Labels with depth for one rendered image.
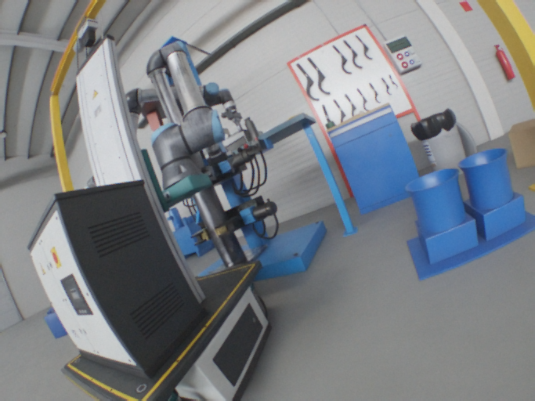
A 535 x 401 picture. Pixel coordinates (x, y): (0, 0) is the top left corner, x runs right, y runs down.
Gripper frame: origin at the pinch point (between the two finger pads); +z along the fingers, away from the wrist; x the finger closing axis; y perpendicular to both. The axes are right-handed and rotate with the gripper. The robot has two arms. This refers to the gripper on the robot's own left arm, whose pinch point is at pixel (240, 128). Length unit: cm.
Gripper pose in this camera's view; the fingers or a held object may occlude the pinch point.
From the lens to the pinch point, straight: 164.4
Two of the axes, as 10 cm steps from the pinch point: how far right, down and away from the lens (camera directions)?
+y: 8.2, -3.4, -4.6
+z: 4.1, 9.1, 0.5
